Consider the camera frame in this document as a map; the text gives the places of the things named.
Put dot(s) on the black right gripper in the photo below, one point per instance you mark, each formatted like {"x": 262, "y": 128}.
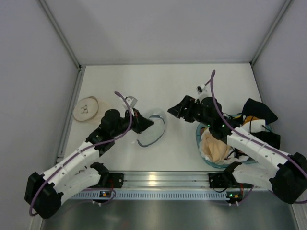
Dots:
{"x": 189, "y": 108}

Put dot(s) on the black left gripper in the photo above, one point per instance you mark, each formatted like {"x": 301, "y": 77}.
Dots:
{"x": 135, "y": 120}

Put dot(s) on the white mesh laundry bag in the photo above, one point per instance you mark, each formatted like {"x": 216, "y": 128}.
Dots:
{"x": 152, "y": 134}

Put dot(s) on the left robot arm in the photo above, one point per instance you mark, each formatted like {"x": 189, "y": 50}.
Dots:
{"x": 46, "y": 192}

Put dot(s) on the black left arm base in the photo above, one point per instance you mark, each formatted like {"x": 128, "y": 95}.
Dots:
{"x": 112, "y": 182}

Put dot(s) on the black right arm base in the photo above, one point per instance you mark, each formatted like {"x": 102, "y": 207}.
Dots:
{"x": 236, "y": 192}

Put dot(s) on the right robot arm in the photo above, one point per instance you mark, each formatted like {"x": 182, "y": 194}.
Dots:
{"x": 283, "y": 174}

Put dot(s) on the beige bra in basin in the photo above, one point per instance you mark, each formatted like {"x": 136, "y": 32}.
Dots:
{"x": 212, "y": 149}

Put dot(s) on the beige mesh laundry bag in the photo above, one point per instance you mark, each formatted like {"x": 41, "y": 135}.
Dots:
{"x": 90, "y": 110}

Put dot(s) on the black bra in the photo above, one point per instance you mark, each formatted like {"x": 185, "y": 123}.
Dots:
{"x": 259, "y": 110}

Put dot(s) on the light blue plastic basin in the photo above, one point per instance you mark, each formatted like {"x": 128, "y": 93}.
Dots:
{"x": 234, "y": 154}

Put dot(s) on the yellow orange garment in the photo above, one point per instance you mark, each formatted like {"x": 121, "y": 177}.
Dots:
{"x": 249, "y": 119}

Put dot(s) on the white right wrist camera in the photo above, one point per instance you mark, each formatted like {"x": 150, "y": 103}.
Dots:
{"x": 202, "y": 90}

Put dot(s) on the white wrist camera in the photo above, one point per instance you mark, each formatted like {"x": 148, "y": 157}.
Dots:
{"x": 202, "y": 90}
{"x": 129, "y": 102}

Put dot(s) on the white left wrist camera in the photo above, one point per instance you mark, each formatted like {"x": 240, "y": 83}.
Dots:
{"x": 129, "y": 102}

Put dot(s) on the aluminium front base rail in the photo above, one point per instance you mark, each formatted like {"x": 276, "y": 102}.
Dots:
{"x": 165, "y": 180}

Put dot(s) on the perforated cable duct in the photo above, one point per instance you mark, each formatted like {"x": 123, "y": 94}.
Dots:
{"x": 156, "y": 195}

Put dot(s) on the black strappy garment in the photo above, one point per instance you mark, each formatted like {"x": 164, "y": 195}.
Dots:
{"x": 255, "y": 145}

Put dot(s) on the aluminium frame rail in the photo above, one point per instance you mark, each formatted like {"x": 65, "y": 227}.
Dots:
{"x": 59, "y": 32}

